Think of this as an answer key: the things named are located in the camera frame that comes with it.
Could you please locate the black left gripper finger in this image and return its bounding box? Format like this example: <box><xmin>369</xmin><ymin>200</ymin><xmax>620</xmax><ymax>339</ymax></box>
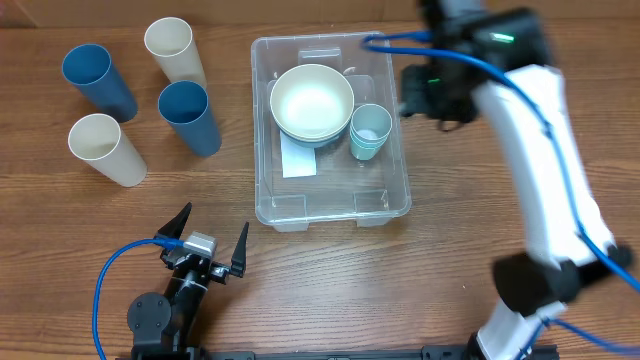
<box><xmin>230</xmin><ymin>222</ymin><xmax>249</xmax><ymax>278</ymax></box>
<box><xmin>156</xmin><ymin>202</ymin><xmax>192</xmax><ymax>239</ymax></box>

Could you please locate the grey small cup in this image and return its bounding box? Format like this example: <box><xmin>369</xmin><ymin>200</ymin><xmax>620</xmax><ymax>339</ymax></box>
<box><xmin>350</xmin><ymin>104</ymin><xmax>392</xmax><ymax>144</ymax></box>

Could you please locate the light blue small cup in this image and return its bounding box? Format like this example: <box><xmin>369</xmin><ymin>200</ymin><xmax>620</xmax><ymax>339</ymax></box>
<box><xmin>350</xmin><ymin>129</ymin><xmax>388</xmax><ymax>149</ymax></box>

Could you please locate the green small cup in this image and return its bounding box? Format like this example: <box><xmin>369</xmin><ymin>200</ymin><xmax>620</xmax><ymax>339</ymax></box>
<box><xmin>350</xmin><ymin>141</ymin><xmax>382</xmax><ymax>161</ymax></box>

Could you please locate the cream tall cup front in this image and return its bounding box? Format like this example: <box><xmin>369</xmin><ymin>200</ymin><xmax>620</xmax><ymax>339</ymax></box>
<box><xmin>67</xmin><ymin>113</ymin><xmax>148</xmax><ymax>187</ymax></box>

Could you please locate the cream tall cup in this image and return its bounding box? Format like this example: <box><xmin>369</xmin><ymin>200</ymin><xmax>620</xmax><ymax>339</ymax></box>
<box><xmin>67</xmin><ymin>113</ymin><xmax>148</xmax><ymax>187</ymax></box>
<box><xmin>144</xmin><ymin>17</ymin><xmax>207</xmax><ymax>88</ymax></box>

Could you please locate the blue bowl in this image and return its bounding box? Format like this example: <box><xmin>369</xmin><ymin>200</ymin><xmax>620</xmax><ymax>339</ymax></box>
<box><xmin>278</xmin><ymin>122</ymin><xmax>347</xmax><ymax>148</ymax></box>

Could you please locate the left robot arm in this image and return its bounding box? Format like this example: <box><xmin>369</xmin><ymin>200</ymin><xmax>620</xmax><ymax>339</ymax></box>
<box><xmin>127</xmin><ymin>203</ymin><xmax>249</xmax><ymax>360</ymax></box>

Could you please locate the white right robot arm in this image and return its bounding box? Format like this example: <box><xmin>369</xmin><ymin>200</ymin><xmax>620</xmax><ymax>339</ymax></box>
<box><xmin>402</xmin><ymin>0</ymin><xmax>633</xmax><ymax>359</ymax></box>

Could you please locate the white label in bin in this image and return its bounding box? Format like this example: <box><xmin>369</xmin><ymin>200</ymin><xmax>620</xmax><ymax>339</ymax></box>
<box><xmin>280</xmin><ymin>132</ymin><xmax>317</xmax><ymax>178</ymax></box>

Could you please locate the blue tall cup near bin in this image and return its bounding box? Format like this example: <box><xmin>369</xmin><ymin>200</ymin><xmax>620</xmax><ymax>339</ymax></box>
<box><xmin>158</xmin><ymin>80</ymin><xmax>222</xmax><ymax>157</ymax></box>

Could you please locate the clear plastic storage bin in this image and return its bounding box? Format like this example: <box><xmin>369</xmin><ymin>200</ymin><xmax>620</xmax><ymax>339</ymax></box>
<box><xmin>251</xmin><ymin>33</ymin><xmax>411</xmax><ymax>232</ymax></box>

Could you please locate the blue tall cup far left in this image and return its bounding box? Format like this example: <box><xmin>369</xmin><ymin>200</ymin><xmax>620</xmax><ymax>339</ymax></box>
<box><xmin>62</xmin><ymin>43</ymin><xmax>138</xmax><ymax>123</ymax></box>

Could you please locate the cream tall cup back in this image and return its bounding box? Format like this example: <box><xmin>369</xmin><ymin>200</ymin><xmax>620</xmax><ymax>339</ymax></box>
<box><xmin>144</xmin><ymin>17</ymin><xmax>207</xmax><ymax>88</ymax></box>

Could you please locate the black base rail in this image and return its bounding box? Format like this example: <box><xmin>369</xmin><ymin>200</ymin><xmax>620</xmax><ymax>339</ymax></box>
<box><xmin>115</xmin><ymin>343</ymin><xmax>560</xmax><ymax>360</ymax></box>

